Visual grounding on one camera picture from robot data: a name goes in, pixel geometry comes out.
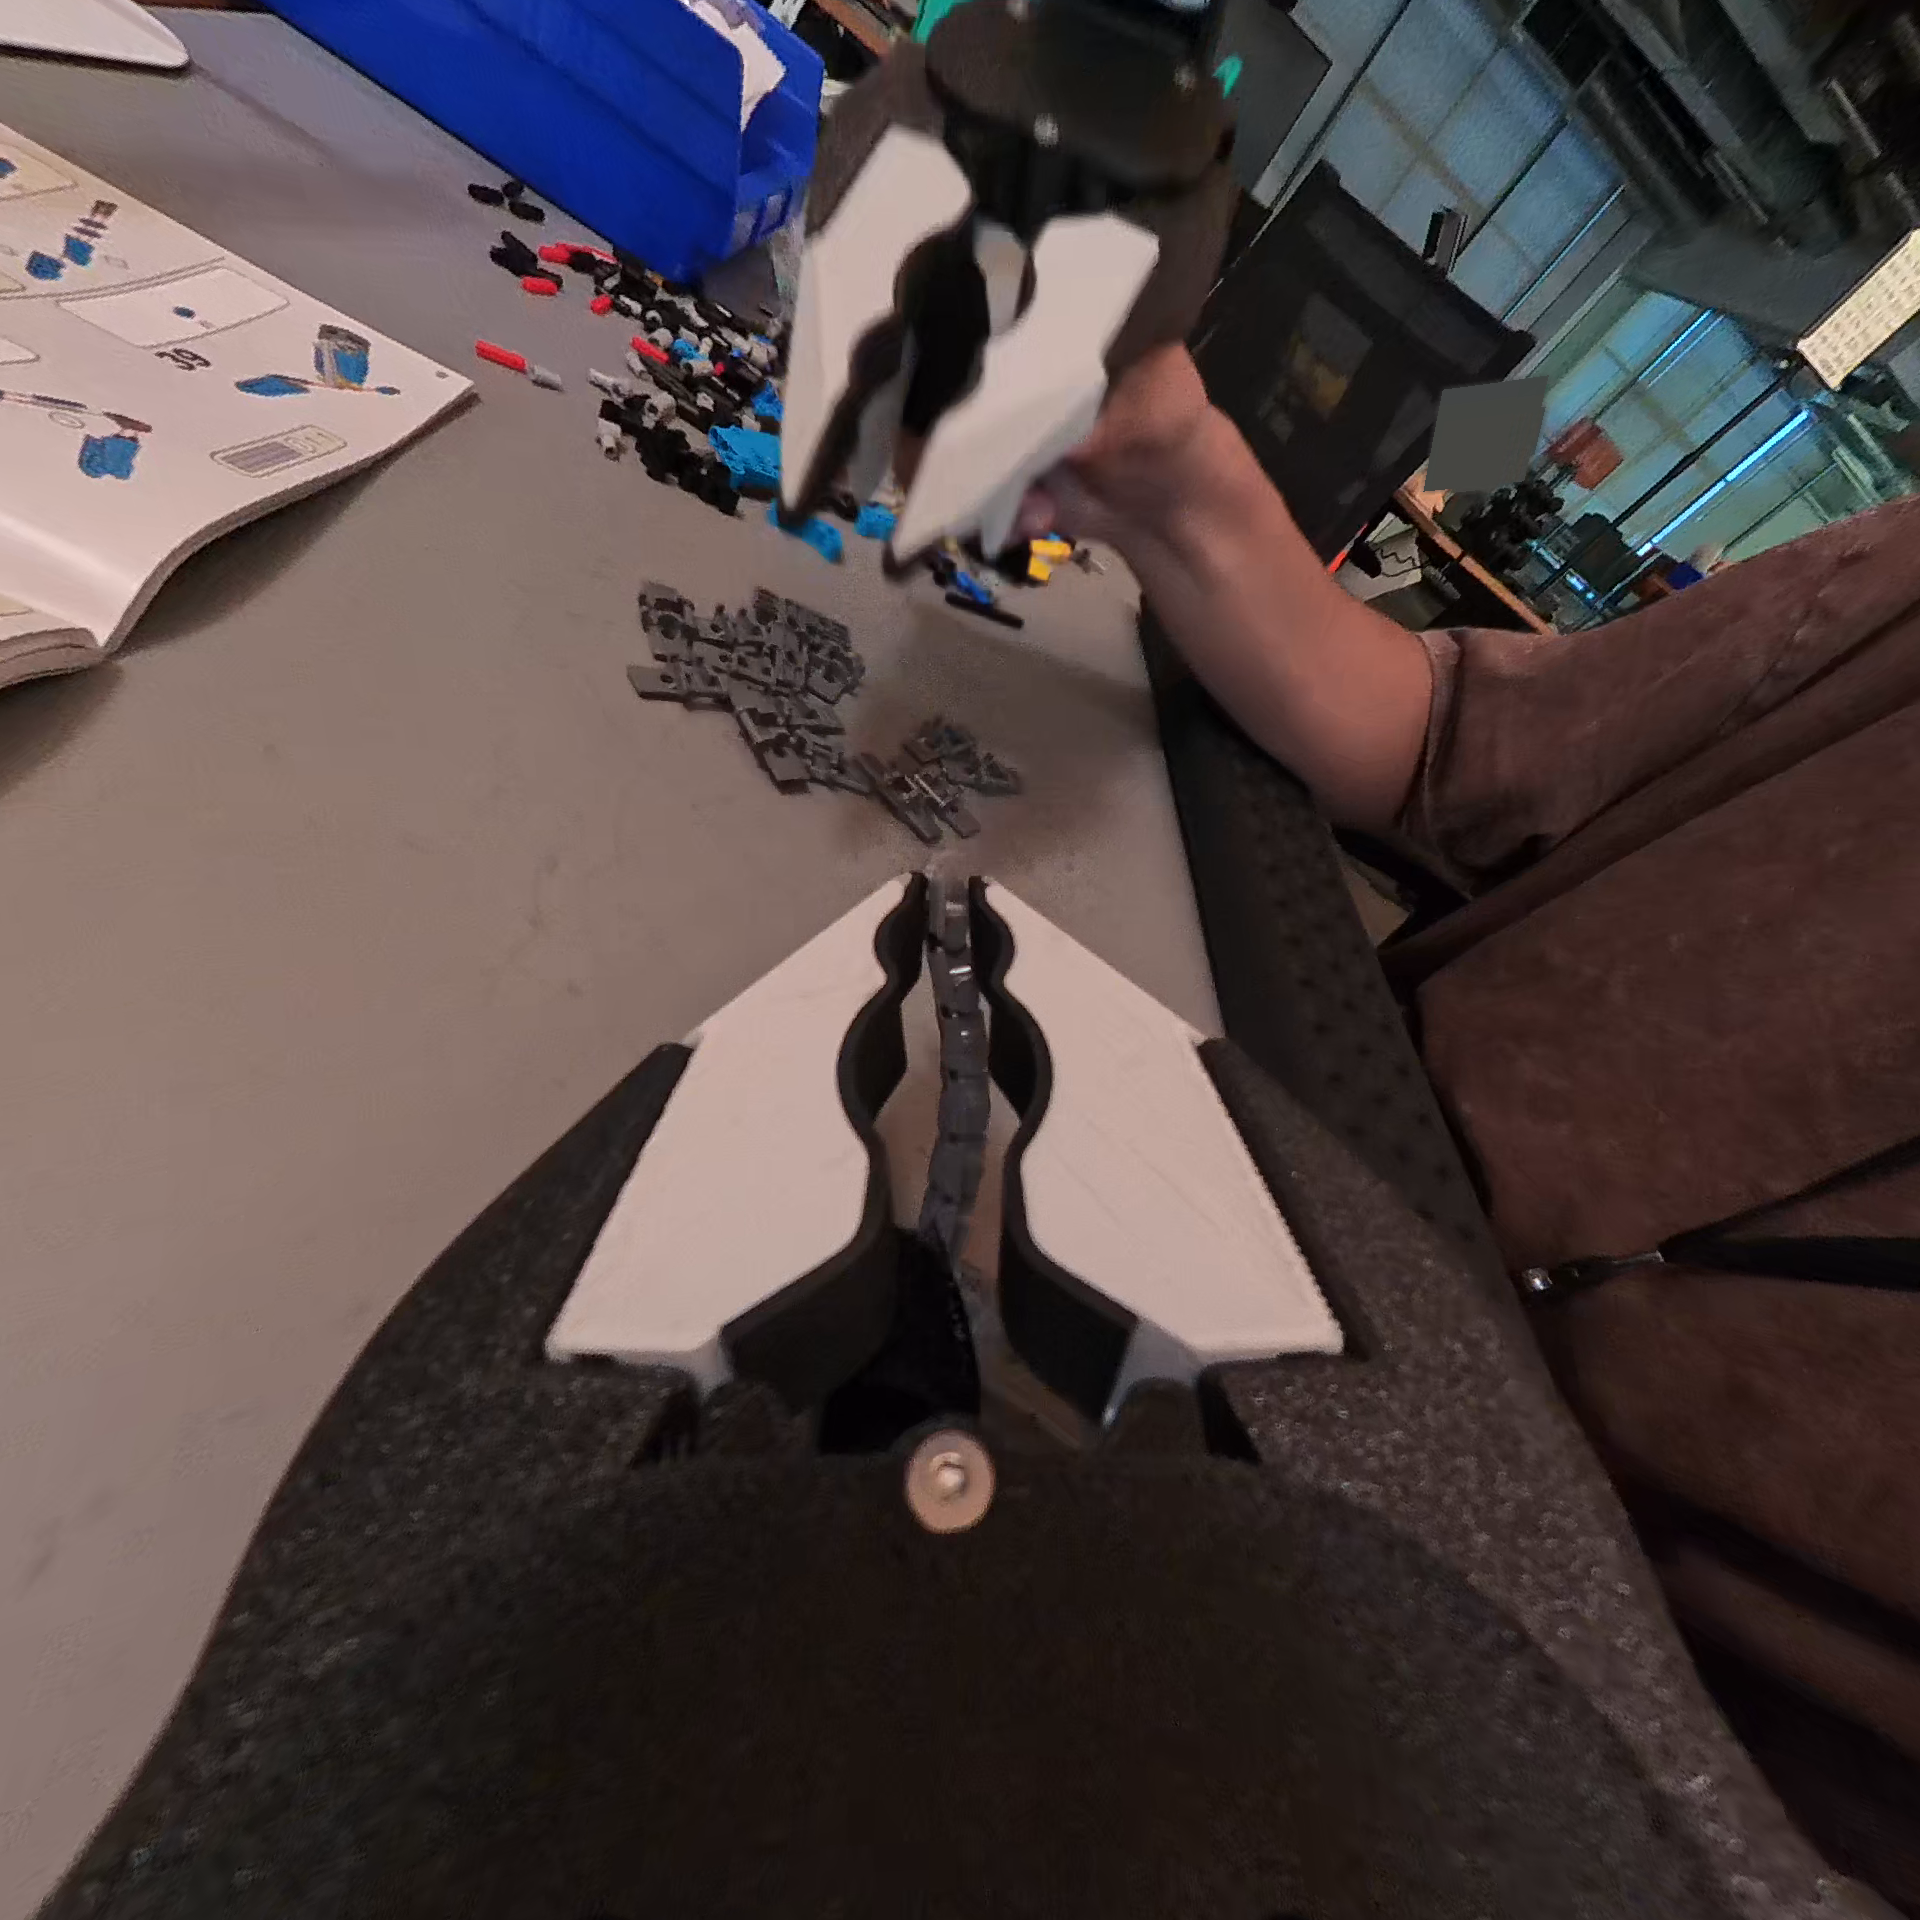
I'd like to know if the black strap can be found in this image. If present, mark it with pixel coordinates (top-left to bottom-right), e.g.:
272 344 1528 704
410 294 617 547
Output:
1514 1230 1920 1298

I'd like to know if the black perforated pad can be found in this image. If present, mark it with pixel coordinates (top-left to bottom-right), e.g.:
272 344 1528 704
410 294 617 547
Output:
1141 599 1518 1291

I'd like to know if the grey desk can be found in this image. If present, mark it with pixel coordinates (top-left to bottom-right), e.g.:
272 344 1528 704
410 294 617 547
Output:
0 0 1225 1892

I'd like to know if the open instruction booklet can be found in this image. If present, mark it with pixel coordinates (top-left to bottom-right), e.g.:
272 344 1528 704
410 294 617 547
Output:
0 118 480 692

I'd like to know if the pile of small building bricks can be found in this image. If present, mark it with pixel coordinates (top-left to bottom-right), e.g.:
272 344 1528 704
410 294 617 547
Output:
463 175 1112 634

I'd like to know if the person's right forearm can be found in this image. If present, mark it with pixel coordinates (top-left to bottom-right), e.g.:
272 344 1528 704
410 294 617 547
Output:
1141 450 1442 834

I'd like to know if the blue storage bin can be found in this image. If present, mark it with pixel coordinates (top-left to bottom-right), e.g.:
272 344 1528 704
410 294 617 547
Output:
262 0 826 287

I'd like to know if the person's right hand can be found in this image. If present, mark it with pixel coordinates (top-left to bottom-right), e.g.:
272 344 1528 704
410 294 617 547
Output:
1011 348 1262 578

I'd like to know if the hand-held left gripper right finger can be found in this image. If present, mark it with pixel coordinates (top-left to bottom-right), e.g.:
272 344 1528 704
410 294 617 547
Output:
967 872 1346 1419

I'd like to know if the grey toy track chain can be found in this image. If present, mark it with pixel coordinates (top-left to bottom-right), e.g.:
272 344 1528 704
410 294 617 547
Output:
918 871 999 1320

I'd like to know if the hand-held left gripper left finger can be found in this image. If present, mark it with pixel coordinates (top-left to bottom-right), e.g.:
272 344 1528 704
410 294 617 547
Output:
545 872 921 1419

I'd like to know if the white laptop stand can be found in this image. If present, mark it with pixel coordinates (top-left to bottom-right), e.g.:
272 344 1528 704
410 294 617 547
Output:
0 0 192 74

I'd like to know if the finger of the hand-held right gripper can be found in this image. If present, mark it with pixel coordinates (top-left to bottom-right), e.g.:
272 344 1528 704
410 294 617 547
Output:
777 123 981 527
883 215 1163 578

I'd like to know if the pile of grey links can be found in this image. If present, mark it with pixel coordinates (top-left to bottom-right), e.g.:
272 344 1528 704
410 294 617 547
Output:
631 582 1026 842

